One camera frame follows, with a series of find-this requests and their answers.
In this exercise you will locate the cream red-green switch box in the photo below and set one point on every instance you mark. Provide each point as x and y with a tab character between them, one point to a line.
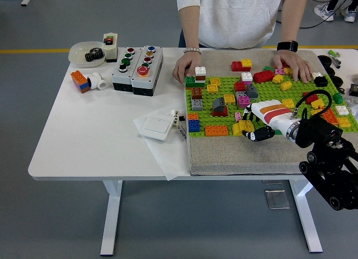
110	50

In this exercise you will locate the white labelled connector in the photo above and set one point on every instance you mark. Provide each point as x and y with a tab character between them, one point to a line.
174	112

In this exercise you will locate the pink flat brick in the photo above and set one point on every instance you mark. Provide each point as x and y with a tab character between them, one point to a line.
247	82

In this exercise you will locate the dark green flat plate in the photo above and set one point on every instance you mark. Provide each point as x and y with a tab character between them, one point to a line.
199	85

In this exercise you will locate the dark grey slope brick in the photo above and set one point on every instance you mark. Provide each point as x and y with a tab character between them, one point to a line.
252	91

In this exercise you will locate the black metal gear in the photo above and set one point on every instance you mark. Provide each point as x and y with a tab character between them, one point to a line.
94	55

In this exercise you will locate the green studded baseplate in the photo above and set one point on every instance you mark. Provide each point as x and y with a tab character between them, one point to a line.
268	94

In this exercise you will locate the black square brick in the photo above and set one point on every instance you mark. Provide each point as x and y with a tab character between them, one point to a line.
321	81

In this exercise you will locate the translucent paper sheet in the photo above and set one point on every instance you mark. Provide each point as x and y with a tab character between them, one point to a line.
170	161

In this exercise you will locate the blue square brick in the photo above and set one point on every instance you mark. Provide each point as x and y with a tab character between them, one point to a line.
194	126

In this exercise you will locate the printed label strip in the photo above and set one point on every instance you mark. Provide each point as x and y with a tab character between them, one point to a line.
182	134

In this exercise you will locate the red long brick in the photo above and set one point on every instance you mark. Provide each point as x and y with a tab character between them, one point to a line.
263	76

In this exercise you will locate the small orange brick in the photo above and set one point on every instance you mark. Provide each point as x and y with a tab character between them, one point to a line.
193	116

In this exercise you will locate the metal tool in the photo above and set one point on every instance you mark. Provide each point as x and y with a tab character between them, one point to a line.
336	62

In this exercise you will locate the metal floor cover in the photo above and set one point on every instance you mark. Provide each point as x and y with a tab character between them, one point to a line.
272	182
277	198

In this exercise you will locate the pink square brick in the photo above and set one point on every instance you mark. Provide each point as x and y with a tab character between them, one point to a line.
243	101

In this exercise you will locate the small black cube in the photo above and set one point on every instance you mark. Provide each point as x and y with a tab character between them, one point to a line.
182	118

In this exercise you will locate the white pipe tee fitting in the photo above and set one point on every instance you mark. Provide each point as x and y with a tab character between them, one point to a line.
98	81

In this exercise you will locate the green flat piece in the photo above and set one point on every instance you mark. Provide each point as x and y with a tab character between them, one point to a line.
268	69

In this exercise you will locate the orange long brick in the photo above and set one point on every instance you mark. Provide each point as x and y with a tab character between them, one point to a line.
286	66
330	117
216	130

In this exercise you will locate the red square brick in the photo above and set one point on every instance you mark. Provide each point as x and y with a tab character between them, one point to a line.
311	98
240	86

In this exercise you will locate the small pink brick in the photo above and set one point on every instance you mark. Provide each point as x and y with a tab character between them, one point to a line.
238	117

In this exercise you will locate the multicoloured brick stack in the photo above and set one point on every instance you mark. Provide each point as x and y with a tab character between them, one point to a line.
79	78

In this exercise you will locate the person's left hand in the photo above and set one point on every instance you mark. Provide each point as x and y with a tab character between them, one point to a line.
293	60

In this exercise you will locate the person's left forearm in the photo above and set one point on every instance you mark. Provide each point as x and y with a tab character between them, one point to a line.
292	18

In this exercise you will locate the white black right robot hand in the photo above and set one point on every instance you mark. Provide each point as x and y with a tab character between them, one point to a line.
274	113

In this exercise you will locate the grey emergency-stop control box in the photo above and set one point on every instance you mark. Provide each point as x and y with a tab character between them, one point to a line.
142	82

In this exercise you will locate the grey-brown mat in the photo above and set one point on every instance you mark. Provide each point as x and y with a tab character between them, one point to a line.
223	158

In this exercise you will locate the dark grey roof brick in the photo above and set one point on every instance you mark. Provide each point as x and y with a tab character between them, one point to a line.
218	103

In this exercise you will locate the green tool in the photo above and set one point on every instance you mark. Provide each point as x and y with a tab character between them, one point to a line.
332	52

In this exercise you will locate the person's right forearm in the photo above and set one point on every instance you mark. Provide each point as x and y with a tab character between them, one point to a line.
190	29

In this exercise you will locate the red slope brick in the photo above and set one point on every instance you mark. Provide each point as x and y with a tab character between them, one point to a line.
220	112

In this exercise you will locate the grey three-button control box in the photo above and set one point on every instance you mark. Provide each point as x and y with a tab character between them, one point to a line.
120	78

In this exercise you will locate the pale pink brick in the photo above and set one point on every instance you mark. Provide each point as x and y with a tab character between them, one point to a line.
280	71

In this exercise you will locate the brown flat brick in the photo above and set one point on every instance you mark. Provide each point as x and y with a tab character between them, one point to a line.
200	78

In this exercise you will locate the black toy tire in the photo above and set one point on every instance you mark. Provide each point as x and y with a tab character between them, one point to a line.
330	71
324	61
337	80

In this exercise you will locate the person's right hand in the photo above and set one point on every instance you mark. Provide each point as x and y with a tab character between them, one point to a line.
187	64

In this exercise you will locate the light grey square brick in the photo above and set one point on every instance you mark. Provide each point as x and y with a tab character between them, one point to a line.
197	104
240	94

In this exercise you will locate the cream plastic bowl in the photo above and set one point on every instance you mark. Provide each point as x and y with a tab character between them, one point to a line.
77	53

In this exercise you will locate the person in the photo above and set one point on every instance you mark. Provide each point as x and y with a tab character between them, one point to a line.
237	15
324	12

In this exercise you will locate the black wristwatch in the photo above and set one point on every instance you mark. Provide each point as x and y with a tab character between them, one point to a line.
287	46

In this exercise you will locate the white wall switch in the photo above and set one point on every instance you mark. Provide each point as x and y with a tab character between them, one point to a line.
155	127

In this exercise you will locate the brown square brick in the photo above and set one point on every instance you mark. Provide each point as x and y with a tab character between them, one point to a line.
197	93

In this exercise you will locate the yellow curved brick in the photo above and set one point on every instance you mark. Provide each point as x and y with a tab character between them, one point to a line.
236	129

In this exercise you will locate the white table leg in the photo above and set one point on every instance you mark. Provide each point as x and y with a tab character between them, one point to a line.
112	214
306	214

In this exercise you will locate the white square brick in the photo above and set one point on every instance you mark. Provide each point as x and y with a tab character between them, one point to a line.
316	75
341	110
200	70
246	75

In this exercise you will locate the dark green square brick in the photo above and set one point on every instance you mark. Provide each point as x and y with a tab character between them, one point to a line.
190	80

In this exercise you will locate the clear plastic bag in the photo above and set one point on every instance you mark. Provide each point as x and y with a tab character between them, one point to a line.
353	78
353	102

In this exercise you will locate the black box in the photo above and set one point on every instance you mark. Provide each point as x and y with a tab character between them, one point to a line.
353	89

